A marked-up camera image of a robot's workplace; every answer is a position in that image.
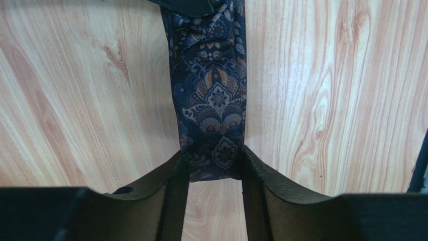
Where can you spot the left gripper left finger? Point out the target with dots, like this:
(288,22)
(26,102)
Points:
(153,206)

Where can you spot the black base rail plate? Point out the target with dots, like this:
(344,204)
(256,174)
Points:
(418,183)

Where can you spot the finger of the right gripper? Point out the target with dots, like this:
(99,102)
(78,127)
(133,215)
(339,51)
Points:
(187,8)

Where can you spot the dark paisley tie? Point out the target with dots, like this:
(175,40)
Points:
(208,75)

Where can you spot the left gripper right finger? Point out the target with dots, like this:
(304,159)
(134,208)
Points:
(260,180)

